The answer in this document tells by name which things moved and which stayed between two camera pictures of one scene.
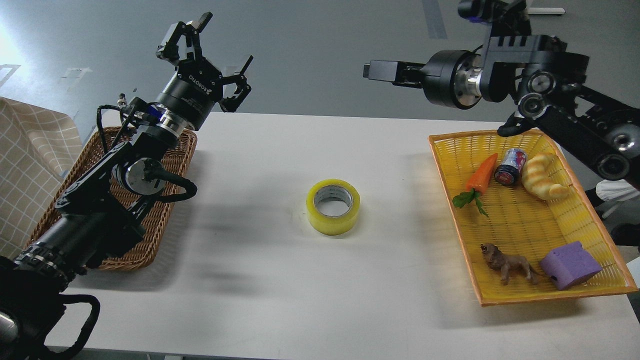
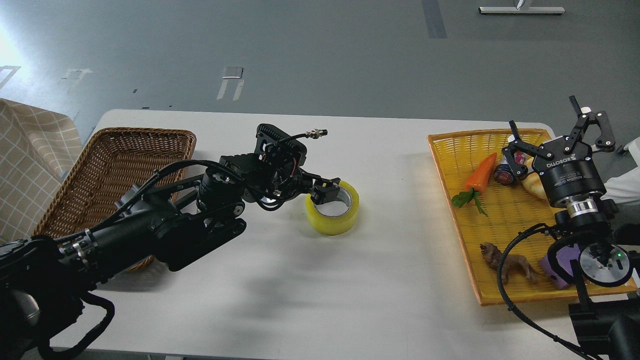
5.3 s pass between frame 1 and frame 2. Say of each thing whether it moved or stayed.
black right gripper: moved
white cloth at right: stayed
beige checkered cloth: stayed
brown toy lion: stayed
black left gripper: moved
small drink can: stayed
